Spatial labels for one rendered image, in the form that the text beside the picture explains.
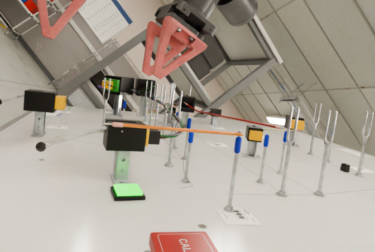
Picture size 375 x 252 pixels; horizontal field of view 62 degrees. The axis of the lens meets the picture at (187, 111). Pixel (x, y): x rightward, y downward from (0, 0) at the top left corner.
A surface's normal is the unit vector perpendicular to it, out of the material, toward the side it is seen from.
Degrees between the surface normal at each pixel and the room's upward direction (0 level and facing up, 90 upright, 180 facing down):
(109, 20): 90
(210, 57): 90
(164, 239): 48
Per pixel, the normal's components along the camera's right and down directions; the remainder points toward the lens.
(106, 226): 0.12, -0.99
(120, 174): 0.36, 0.14
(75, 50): 0.19, 0.04
